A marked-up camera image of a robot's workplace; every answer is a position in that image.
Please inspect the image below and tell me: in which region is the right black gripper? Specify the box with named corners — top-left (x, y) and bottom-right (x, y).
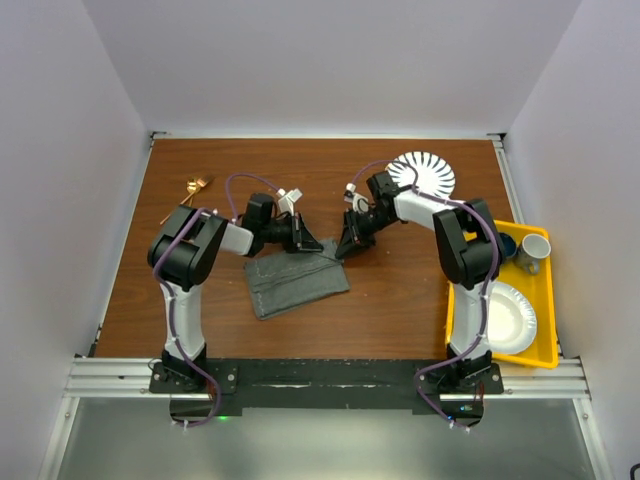
top-left (335, 207), bottom-right (396, 259)

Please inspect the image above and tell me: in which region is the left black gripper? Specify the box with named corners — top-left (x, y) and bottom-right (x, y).
top-left (261, 211), bottom-right (322, 253)

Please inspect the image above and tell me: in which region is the grey cloth napkin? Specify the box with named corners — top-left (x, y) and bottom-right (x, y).
top-left (244, 238), bottom-right (350, 320)

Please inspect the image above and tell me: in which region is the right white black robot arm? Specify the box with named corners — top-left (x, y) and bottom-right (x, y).
top-left (336, 171), bottom-right (504, 393)

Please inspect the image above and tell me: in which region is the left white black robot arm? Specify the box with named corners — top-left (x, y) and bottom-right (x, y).
top-left (147, 189), bottom-right (323, 392)

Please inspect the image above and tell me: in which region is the striped blue white plate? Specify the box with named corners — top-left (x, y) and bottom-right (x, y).
top-left (386, 151), bottom-right (456, 198)

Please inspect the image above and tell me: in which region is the gold fork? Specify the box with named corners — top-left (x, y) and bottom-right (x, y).
top-left (185, 176), bottom-right (214, 201)

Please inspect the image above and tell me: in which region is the gold spoon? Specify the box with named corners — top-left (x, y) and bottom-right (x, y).
top-left (179, 178), bottom-right (205, 205)

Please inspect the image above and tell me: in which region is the dark blue mug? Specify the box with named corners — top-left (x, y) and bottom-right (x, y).
top-left (499, 232), bottom-right (518, 261)

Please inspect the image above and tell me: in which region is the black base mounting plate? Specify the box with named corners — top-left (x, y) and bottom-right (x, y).
top-left (148, 358), bottom-right (504, 427)

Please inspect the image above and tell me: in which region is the white paper plate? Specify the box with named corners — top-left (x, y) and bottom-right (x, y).
top-left (487, 281), bottom-right (537, 355)

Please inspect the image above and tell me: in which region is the white grey mug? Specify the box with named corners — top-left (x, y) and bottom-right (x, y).
top-left (513, 233), bottom-right (552, 275)

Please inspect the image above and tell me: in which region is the yellow plastic tray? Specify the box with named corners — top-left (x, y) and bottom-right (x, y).
top-left (444, 219), bottom-right (560, 370)

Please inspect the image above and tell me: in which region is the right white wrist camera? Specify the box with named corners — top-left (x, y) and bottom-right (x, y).
top-left (344, 183), bottom-right (370, 214)

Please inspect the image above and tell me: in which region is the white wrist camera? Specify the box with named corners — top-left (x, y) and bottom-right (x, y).
top-left (277, 188), bottom-right (303, 215)
top-left (344, 183), bottom-right (370, 214)

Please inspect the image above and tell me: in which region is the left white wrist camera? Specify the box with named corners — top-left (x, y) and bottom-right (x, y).
top-left (277, 188), bottom-right (303, 215)

